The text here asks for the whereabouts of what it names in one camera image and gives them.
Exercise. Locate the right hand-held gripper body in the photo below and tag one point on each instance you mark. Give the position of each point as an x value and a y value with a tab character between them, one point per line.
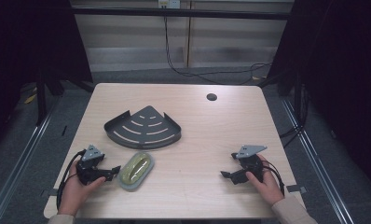
250	161

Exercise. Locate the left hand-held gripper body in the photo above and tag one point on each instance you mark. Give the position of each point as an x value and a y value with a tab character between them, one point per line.
89	169

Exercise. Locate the yellow-green soap bar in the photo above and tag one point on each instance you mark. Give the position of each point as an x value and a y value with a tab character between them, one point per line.
137	168

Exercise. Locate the grey oval soap dish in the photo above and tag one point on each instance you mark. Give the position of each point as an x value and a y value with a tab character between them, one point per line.
134	182

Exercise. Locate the person's left hand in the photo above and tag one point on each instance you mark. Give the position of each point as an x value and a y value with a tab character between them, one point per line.
76	193

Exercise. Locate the person's right hand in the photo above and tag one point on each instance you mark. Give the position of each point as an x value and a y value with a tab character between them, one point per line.
267	186

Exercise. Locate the grey tape strip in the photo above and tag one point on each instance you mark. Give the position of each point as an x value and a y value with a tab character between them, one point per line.
48	192
297	189

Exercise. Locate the black metal corner shelf rack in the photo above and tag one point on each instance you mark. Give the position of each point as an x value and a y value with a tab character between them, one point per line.
143	130

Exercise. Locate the black table grommet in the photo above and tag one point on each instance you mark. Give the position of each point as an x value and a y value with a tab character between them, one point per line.
211	96

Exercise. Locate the yellow floor scrap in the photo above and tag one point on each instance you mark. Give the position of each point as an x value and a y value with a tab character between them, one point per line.
30	98

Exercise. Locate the dark curtain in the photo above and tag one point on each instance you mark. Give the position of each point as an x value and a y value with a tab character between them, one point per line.
339	77
25	46

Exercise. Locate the black horizontal bar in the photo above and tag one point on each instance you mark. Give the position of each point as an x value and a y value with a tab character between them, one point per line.
180	13

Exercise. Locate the metal floor rail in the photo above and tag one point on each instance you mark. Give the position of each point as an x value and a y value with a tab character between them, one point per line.
317	161
16	174

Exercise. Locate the black stand post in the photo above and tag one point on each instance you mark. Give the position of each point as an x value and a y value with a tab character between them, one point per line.
41	99

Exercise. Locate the white wall outlet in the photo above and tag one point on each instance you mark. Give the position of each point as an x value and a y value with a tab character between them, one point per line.
168	3

